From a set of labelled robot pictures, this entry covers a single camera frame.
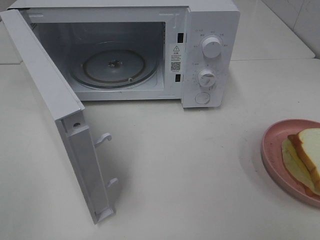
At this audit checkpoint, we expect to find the pink speckled plate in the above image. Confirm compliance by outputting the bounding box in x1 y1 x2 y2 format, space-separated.
260 119 320 208

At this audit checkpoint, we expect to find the white warning label sticker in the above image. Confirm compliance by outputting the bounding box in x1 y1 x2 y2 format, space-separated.
169 43 186 73

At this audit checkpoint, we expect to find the white microwave oven body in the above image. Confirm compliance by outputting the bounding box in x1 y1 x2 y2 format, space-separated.
6 0 240 108

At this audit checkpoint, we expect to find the white upper power knob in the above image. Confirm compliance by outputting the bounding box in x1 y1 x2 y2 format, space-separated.
201 36 222 59

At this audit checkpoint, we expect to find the white round door button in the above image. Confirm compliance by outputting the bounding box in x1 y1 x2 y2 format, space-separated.
195 92 210 105

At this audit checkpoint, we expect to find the white microwave door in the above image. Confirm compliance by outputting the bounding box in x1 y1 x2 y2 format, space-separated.
0 9 118 224

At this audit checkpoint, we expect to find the white timer knob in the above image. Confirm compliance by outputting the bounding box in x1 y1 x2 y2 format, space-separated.
197 69 216 88

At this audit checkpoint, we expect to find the toy bread cheese sandwich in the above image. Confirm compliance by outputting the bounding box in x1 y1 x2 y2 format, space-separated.
281 128 320 196

